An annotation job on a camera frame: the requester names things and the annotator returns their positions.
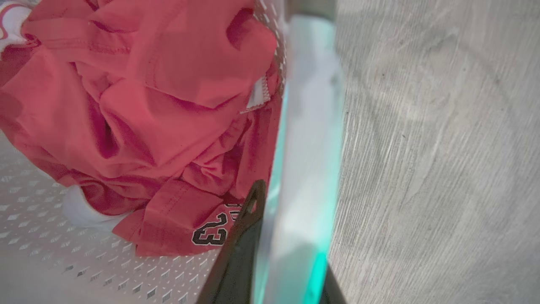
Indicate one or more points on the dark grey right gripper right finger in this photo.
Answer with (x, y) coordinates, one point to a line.
(332, 291)

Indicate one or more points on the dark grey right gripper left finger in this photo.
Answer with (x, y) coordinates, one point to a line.
(236, 261)

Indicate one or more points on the white perforated laundry basket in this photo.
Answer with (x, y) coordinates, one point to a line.
(295, 147)

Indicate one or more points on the red jersey with number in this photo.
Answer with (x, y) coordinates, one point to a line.
(147, 105)

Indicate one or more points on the white garment with red trim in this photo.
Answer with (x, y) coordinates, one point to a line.
(12, 21)

